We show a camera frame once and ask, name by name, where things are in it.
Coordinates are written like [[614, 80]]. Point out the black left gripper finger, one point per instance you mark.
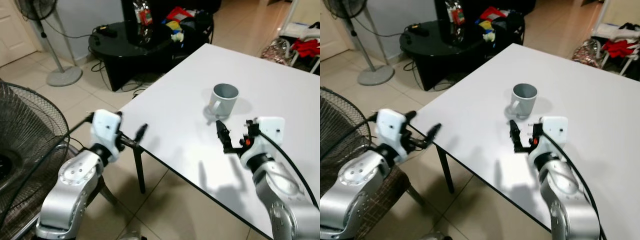
[[142, 132], [433, 133], [120, 115], [411, 116]]

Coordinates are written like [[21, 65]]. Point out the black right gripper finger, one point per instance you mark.
[[251, 127], [222, 135], [515, 134], [536, 128]]

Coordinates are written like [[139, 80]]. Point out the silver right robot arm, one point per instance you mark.
[[567, 190], [280, 190]]

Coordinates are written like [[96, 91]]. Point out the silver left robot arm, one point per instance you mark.
[[352, 182], [75, 180]]

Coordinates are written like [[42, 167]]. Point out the grey mug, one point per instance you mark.
[[224, 102], [522, 101]]

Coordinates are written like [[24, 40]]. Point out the black table leg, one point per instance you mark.
[[446, 170], [139, 170]]

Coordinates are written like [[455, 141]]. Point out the black glossy coffee table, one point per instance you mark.
[[135, 57], [445, 57]]

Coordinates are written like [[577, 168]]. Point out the red garment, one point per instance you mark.
[[620, 48], [306, 47]]

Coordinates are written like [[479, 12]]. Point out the white glove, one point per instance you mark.
[[489, 36], [177, 37]]

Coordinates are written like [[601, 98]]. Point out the grey robot foot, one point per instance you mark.
[[436, 236]]

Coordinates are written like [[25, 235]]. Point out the clear bottle with red label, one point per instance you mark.
[[457, 17], [145, 17]]

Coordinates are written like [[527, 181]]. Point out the black bag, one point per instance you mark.
[[200, 27], [512, 27]]

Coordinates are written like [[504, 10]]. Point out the yellow packet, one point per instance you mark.
[[173, 26], [485, 25]]

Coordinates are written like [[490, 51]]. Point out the white garment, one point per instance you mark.
[[306, 31], [622, 31]]

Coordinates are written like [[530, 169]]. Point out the white drying rack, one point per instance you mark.
[[292, 20], [605, 30]]

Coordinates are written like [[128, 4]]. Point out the red bag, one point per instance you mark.
[[179, 14], [491, 13]]

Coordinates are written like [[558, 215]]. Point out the white door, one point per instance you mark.
[[331, 27], [15, 30]]

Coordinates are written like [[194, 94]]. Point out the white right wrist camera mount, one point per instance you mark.
[[555, 131], [270, 131]]

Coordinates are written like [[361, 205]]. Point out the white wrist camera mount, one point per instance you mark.
[[555, 131], [270, 131], [105, 127], [391, 127]]

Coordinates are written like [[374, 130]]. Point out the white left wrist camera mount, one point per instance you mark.
[[391, 127], [105, 127]]

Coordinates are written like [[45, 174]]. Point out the grey pedestal fan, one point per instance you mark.
[[374, 75], [62, 76]]

